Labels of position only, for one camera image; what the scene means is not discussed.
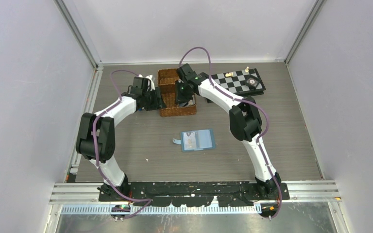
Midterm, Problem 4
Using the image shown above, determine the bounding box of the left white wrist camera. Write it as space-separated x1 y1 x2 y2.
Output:
138 74 155 90

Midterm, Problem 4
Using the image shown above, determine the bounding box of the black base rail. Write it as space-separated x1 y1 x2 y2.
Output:
98 181 289 207

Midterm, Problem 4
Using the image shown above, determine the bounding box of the white portrait credit card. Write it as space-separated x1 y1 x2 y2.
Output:
183 131 197 150

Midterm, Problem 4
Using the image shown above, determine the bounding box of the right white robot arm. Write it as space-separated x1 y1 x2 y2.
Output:
175 64 281 199

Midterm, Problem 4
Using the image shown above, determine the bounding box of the black square box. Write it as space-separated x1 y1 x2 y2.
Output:
245 77 261 89

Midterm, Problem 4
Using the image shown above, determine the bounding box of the brown wicker basket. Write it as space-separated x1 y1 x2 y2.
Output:
157 68 197 117

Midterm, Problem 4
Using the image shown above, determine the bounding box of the black white chessboard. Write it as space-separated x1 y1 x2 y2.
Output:
211 68 266 97

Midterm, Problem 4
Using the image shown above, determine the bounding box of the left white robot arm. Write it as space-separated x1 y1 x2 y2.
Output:
76 75 166 201

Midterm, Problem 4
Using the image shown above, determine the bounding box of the blue card holder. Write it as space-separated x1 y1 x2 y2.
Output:
172 129 216 152

